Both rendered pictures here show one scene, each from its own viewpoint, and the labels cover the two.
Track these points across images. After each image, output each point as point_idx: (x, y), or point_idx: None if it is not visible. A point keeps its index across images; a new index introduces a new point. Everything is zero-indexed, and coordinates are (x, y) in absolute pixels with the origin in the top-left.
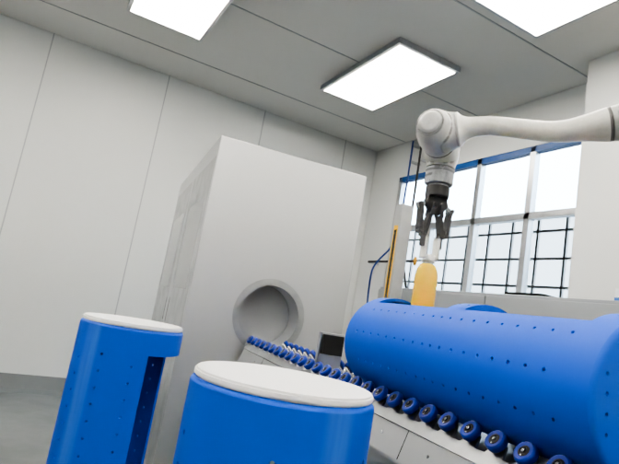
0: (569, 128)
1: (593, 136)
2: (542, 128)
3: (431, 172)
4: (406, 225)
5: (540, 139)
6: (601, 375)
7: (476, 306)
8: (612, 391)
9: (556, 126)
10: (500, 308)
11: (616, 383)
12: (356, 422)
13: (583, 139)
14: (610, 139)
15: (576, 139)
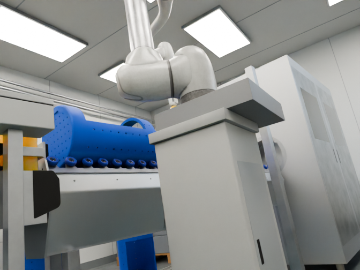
0: (159, 11)
1: (162, 6)
2: (154, 22)
3: None
4: (250, 77)
5: (158, 25)
6: (42, 137)
7: (122, 122)
8: (45, 141)
9: (157, 15)
10: (130, 118)
11: (45, 137)
12: None
13: (164, 9)
14: (164, 0)
15: (164, 12)
